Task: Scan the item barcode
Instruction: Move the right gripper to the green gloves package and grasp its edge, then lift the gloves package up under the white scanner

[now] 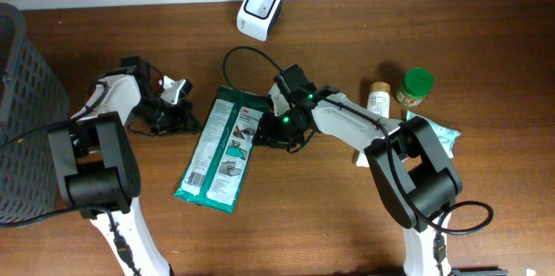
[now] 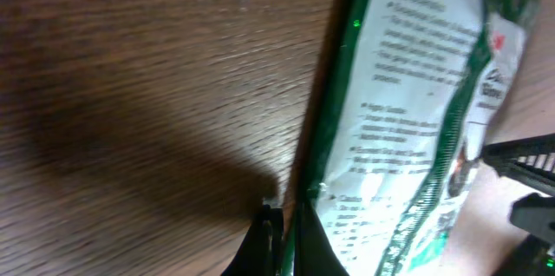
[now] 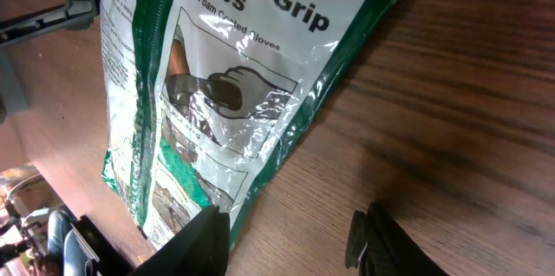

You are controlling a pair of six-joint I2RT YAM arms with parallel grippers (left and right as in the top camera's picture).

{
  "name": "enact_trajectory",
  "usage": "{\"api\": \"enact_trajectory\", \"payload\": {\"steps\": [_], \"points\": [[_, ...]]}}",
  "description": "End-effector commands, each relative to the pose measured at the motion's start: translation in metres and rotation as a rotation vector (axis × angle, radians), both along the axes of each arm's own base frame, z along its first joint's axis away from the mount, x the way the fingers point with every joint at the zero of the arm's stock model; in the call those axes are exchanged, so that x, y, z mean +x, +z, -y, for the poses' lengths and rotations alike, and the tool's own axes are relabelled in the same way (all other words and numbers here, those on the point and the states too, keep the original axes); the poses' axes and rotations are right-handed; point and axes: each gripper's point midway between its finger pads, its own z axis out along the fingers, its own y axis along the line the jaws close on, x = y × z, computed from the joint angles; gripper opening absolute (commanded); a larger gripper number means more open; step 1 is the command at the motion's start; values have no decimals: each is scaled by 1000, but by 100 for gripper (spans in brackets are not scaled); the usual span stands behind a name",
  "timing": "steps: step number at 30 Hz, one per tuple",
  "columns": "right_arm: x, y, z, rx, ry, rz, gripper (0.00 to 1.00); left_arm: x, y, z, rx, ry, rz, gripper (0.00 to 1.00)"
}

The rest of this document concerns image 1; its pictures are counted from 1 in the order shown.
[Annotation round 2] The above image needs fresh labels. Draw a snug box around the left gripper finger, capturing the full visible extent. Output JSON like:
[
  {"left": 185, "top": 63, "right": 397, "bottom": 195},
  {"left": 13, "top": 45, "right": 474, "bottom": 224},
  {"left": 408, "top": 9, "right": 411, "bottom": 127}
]
[
  {"left": 184, "top": 114, "right": 202, "bottom": 134},
  {"left": 150, "top": 125, "right": 190, "bottom": 136}
]

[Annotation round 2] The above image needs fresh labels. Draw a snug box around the green white wipes package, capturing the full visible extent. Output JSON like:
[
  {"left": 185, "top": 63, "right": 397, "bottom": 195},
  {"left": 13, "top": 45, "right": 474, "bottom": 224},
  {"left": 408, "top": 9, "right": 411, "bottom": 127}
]
[{"left": 174, "top": 86, "right": 269, "bottom": 214}]

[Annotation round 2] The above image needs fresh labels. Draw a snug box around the white tube gold cap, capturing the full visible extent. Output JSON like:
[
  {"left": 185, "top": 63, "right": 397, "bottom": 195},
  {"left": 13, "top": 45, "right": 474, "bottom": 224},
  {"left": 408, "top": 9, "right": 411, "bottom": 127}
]
[{"left": 355, "top": 81, "right": 392, "bottom": 168}]

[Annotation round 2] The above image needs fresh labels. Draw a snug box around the green lid jar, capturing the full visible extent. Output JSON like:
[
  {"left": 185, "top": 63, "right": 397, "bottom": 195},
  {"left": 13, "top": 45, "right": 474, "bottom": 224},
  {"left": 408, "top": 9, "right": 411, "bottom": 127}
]
[{"left": 395, "top": 68, "right": 434, "bottom": 107}]

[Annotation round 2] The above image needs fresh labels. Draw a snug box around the teal tissue pack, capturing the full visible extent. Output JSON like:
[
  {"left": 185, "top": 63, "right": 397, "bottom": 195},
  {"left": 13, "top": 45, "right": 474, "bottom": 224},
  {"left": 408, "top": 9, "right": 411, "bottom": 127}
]
[{"left": 406, "top": 111, "right": 461, "bottom": 159}]

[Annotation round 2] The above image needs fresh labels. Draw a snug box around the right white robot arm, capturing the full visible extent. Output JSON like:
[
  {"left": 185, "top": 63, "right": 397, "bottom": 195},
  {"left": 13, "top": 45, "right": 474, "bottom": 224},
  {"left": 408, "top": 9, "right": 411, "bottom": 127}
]
[{"left": 258, "top": 65, "right": 462, "bottom": 275}]

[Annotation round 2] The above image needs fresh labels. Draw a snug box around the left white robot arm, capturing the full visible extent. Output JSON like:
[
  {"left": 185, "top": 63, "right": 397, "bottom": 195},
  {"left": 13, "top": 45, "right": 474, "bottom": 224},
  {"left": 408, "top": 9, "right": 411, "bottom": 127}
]
[{"left": 48, "top": 56, "right": 201, "bottom": 276}]

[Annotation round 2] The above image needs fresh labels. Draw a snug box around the white barcode scanner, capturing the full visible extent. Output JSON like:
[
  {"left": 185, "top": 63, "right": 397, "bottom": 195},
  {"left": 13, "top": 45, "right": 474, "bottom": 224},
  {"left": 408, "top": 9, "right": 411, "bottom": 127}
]
[{"left": 237, "top": 0, "right": 283, "bottom": 42}]

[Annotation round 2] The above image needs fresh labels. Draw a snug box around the dark grey plastic basket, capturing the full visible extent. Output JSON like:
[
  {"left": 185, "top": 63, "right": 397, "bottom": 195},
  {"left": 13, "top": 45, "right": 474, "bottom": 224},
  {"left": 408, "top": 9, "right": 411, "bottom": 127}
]
[{"left": 1, "top": 3, "right": 69, "bottom": 224}]

